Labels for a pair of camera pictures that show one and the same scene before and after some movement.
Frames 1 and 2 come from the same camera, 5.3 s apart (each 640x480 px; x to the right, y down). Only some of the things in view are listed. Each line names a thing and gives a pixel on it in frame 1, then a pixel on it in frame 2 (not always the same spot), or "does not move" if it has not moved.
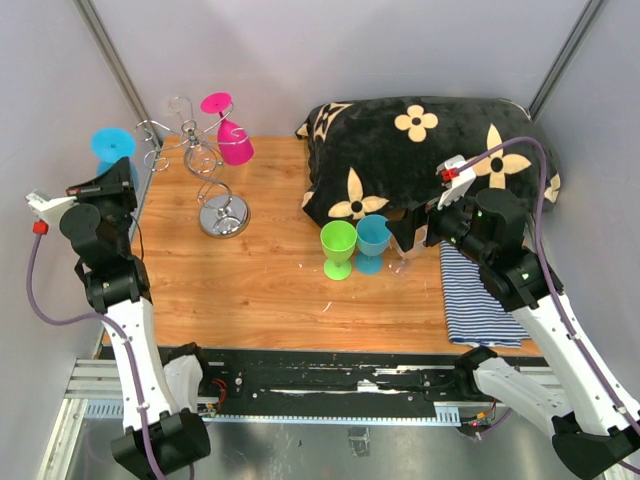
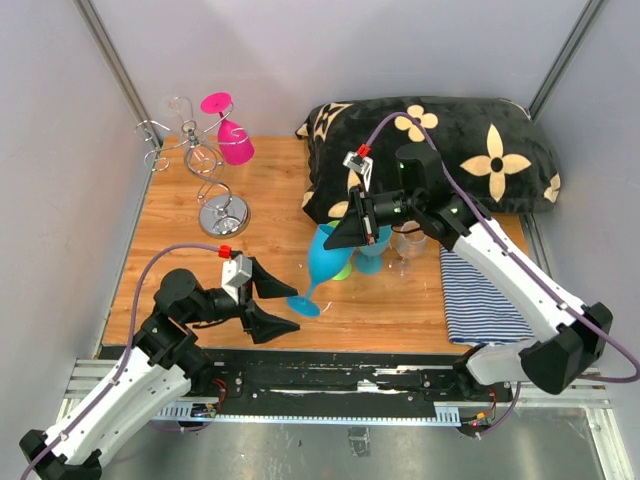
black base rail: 335,383 does not move
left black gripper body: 115,201 to 245,295
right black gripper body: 449,224 to 365,203
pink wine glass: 234,144 does not move
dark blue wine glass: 110,144 to 325,264
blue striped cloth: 477,315 does not move
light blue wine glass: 372,240 does not move
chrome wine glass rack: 223,215 does not move
